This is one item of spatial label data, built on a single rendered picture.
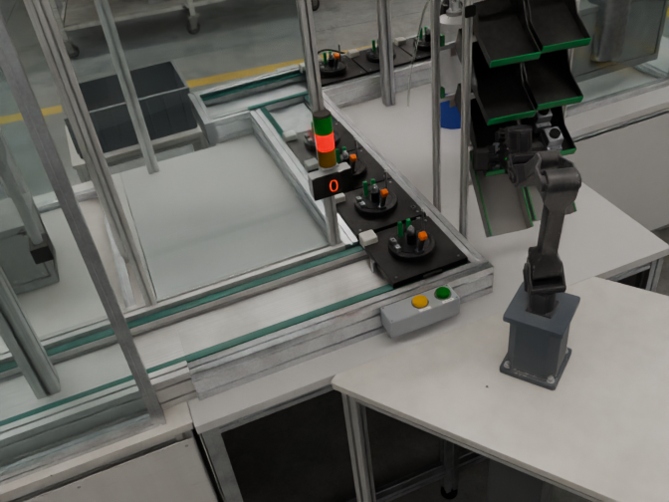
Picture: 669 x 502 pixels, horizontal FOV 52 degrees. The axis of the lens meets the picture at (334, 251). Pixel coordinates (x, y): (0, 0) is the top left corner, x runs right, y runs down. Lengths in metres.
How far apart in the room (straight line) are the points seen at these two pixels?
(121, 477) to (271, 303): 0.61
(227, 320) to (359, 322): 0.38
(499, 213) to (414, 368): 0.54
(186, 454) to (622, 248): 1.42
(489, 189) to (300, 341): 0.72
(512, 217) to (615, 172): 1.14
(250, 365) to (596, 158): 1.79
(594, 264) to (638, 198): 1.20
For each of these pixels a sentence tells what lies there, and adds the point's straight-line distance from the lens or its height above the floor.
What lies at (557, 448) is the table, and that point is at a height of 0.86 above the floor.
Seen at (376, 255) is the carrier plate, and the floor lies 0.97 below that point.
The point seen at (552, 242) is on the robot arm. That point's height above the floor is 1.26.
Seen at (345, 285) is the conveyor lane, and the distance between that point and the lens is 2.01.
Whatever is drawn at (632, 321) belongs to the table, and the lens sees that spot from 2.04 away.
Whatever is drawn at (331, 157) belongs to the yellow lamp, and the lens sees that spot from 1.87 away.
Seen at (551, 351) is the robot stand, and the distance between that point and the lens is 1.74.
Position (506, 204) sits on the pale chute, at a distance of 2.08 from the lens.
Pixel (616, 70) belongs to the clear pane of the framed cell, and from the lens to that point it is 3.05.
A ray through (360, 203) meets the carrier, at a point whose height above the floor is 1.01.
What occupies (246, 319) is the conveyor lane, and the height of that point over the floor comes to 0.92.
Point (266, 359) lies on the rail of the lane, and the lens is 1.83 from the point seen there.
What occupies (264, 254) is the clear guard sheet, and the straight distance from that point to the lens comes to 2.03.
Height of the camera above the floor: 2.24
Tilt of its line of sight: 38 degrees down
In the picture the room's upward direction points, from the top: 7 degrees counter-clockwise
